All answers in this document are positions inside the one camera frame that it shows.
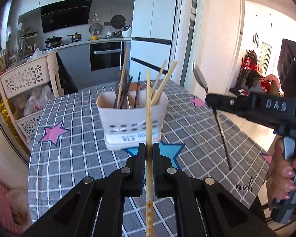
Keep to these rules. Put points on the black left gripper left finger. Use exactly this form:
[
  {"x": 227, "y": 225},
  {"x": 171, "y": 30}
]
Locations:
[{"x": 94, "y": 207}]

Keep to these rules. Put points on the printed wooden chopstick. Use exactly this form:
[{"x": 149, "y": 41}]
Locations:
[{"x": 149, "y": 164}]

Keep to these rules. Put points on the right hand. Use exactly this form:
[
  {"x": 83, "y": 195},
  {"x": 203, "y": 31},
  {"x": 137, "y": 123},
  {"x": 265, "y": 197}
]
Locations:
[{"x": 280, "y": 175}]

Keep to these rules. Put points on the black built-in oven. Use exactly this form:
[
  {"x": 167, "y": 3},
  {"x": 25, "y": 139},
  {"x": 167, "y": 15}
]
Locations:
[{"x": 105, "y": 55}]

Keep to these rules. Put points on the light wooden chopstick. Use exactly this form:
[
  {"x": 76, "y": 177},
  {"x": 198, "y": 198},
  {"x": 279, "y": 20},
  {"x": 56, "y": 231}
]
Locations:
[{"x": 156, "y": 96}]

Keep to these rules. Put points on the chopstick in caddy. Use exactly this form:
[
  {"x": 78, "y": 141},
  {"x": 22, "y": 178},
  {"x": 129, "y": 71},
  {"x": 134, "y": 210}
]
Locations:
[{"x": 122, "y": 79}]

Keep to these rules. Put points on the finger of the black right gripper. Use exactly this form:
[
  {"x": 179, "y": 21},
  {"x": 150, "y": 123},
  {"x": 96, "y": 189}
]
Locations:
[{"x": 235, "y": 105}]

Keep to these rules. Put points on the red bag in hallway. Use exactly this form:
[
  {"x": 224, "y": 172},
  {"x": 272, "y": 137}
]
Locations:
[{"x": 251, "y": 78}]

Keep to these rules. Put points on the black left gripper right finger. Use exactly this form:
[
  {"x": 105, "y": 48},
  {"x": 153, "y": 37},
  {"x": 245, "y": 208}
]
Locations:
[{"x": 204, "y": 207}]

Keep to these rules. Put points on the white refrigerator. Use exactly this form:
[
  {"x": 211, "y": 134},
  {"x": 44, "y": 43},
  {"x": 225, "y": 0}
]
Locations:
[{"x": 151, "y": 37}]

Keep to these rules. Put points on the black range hood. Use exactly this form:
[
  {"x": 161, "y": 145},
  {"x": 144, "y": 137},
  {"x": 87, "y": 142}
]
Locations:
[{"x": 64, "y": 14}]

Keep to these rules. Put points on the white perforated storage rack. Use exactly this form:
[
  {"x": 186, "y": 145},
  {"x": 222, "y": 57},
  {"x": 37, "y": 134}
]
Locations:
[{"x": 18, "y": 83}]

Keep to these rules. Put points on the grey checked tablecloth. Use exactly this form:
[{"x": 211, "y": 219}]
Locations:
[{"x": 69, "y": 145}]

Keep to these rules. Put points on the white plastic utensil caddy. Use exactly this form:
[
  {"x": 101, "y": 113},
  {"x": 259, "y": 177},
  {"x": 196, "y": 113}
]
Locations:
[{"x": 123, "y": 128}]

